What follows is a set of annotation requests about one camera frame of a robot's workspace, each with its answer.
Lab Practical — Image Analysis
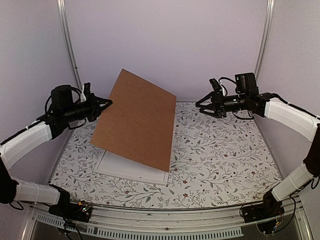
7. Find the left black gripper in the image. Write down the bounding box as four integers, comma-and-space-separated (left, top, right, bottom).
63, 92, 113, 123

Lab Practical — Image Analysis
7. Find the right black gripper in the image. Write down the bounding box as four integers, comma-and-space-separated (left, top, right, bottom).
196, 90, 248, 119

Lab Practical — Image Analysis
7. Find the brown frame backing board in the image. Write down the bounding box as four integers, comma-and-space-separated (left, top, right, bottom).
90, 69, 177, 172

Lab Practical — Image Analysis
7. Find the landscape photo print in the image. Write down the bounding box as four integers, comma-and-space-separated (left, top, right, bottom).
98, 152, 169, 183

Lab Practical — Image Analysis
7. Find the white picture frame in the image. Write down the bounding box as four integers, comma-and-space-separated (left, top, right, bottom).
91, 149, 171, 187

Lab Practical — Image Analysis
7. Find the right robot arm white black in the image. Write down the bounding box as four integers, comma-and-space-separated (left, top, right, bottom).
195, 72, 320, 218

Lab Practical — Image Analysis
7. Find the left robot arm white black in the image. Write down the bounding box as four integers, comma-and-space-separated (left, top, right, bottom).
0, 82, 113, 217

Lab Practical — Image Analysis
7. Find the floral patterned table mat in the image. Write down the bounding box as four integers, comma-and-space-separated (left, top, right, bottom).
50, 102, 281, 209

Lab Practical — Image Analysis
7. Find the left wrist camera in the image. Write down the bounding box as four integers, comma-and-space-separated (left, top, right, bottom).
80, 82, 91, 103

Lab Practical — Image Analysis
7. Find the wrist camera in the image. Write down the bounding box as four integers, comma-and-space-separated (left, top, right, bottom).
209, 78, 223, 96
80, 82, 91, 103

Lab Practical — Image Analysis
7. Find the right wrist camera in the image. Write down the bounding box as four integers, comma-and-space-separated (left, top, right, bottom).
209, 78, 223, 96

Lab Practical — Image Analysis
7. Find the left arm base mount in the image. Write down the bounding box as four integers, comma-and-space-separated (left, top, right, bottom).
48, 198, 93, 223

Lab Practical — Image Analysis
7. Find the right black cable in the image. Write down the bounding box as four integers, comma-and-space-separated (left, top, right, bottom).
241, 194, 298, 232

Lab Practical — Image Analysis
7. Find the black cable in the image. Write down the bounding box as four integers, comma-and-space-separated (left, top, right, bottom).
241, 194, 298, 232
62, 214, 83, 240

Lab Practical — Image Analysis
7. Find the left aluminium corner post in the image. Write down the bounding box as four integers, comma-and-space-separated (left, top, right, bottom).
56, 0, 82, 89

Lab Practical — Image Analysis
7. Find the aluminium corner post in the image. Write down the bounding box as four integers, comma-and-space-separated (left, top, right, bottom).
254, 0, 275, 80
56, 0, 82, 89

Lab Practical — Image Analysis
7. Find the right aluminium corner post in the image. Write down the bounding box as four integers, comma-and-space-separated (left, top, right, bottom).
254, 0, 275, 80

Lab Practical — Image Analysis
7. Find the front aluminium rail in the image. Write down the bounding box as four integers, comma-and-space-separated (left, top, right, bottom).
22, 195, 315, 240

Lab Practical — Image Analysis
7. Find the left black cable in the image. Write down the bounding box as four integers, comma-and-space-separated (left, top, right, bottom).
62, 214, 83, 240

